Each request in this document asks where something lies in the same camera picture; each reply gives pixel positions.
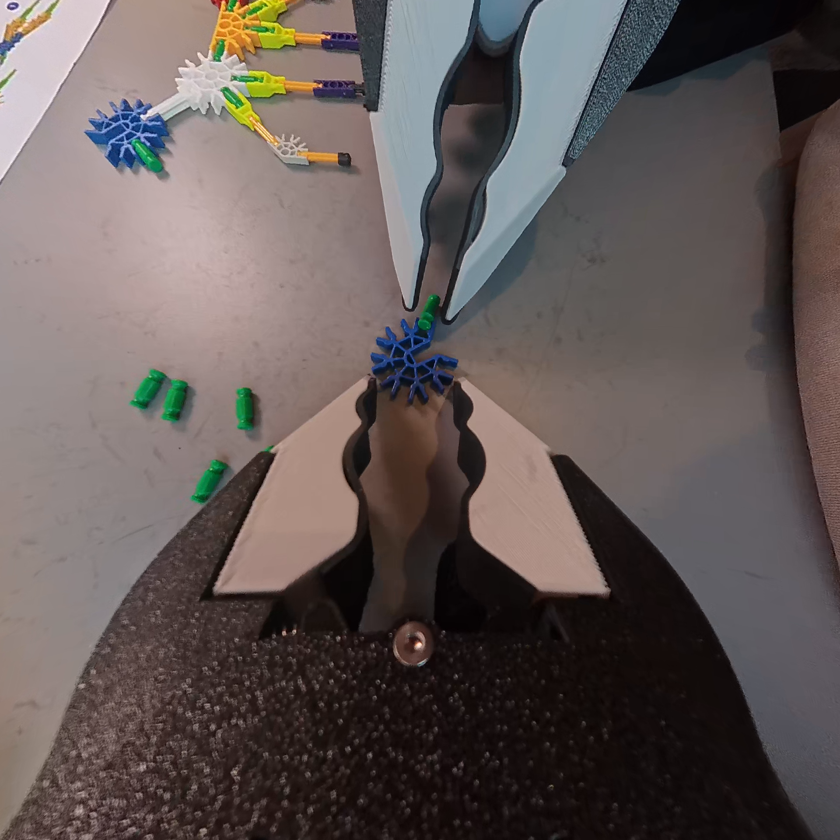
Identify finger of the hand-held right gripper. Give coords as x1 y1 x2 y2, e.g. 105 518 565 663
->
371 0 483 312
441 0 630 326

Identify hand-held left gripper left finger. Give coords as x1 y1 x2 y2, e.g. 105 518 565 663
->
213 375 378 632

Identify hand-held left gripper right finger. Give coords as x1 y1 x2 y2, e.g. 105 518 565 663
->
436 379 611 630

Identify white instruction sheet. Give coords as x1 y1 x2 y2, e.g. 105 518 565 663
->
0 0 112 181

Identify multicoloured construction toy model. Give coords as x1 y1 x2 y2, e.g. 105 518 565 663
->
141 0 361 168

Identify grey desk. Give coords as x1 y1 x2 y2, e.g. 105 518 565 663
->
0 0 840 840

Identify person's beige jacket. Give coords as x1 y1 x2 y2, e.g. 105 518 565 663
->
791 112 840 559

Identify blue snowflake connector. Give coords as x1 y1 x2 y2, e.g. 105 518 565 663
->
370 318 459 406
84 98 173 173

